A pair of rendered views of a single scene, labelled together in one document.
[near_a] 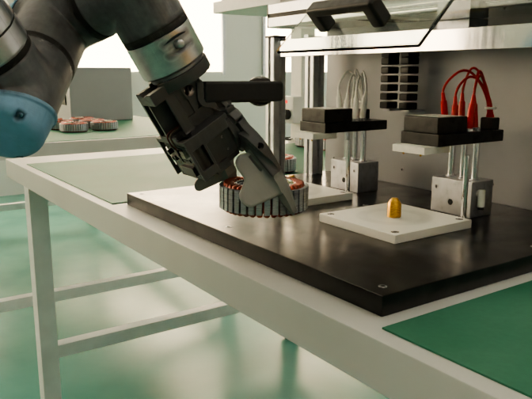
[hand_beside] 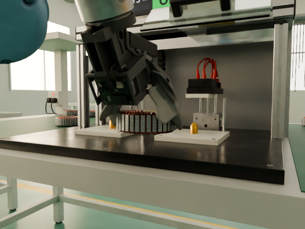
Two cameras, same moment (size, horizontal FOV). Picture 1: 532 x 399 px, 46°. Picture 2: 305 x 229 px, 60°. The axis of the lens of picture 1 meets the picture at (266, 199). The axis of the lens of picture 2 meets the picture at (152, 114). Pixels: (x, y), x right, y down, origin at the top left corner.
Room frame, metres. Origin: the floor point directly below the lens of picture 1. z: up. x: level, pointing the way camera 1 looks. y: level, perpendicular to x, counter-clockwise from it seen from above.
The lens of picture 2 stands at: (0.34, 0.24, 0.88)
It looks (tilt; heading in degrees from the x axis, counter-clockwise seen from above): 4 degrees down; 330
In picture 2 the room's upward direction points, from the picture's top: straight up
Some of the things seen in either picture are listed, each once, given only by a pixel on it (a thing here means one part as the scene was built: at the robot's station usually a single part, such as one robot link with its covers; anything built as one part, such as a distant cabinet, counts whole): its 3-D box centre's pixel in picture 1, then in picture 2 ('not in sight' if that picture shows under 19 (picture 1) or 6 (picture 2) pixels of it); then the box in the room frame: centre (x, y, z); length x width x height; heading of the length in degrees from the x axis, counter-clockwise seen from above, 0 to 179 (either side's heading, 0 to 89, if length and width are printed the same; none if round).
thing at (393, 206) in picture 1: (394, 207); (194, 127); (0.86, -0.18, 0.80); 0.02 x 0.02 x 0.03
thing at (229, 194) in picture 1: (264, 195); (146, 120); (0.77, 0.00, 0.83); 0.11 x 0.11 x 0.04
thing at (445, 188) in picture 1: (461, 194); (208, 121); (0.94, -0.30, 0.80); 0.07 x 0.05 x 0.06; 34
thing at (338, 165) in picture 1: (354, 173); not in sight; (1.14, -0.16, 0.80); 0.07 x 0.05 x 0.06; 34
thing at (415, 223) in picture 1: (393, 220); (194, 135); (0.86, -0.18, 0.78); 0.15 x 0.15 x 0.01; 34
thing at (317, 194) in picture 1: (291, 193); (112, 130); (1.06, -0.04, 0.78); 0.15 x 0.15 x 0.01; 34
